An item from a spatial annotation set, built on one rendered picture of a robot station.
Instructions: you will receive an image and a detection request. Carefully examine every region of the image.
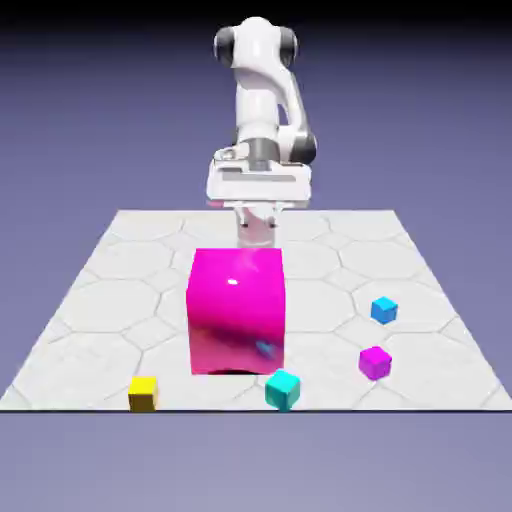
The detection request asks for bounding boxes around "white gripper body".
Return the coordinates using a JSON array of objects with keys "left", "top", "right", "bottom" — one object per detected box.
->
[{"left": 206, "top": 158, "right": 313, "bottom": 210}]

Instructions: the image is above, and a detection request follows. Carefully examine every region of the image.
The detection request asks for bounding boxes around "small blue cube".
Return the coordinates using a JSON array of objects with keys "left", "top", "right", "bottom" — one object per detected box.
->
[{"left": 370, "top": 296, "right": 400, "bottom": 326}]

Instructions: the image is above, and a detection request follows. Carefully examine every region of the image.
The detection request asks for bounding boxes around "small teal cube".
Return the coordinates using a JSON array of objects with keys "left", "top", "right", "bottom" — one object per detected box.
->
[{"left": 264, "top": 368, "right": 302, "bottom": 414}]

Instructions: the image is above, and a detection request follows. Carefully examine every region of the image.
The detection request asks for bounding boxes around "small purple cube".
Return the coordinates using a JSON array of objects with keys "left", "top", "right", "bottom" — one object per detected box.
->
[{"left": 358, "top": 345, "right": 394, "bottom": 382}]

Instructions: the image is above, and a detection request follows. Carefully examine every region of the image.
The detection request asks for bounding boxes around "small yellow cube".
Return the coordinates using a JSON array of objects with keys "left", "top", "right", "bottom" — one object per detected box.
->
[{"left": 127, "top": 375, "right": 159, "bottom": 414}]

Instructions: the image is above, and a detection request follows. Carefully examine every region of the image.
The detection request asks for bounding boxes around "large magenta box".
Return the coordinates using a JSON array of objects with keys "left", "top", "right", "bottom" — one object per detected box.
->
[{"left": 185, "top": 246, "right": 286, "bottom": 377}]

